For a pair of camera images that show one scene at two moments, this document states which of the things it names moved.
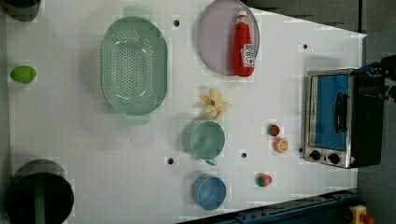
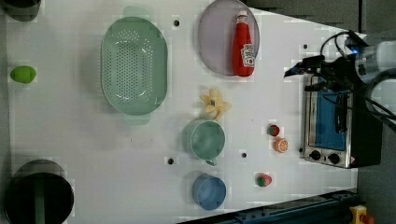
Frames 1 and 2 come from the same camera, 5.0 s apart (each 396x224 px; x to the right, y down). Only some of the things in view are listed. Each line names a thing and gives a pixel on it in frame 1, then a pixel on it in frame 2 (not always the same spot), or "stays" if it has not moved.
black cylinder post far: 22,10 stays
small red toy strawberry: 273,130 stays
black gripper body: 386,67 to 341,74
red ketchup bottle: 243,47 stays
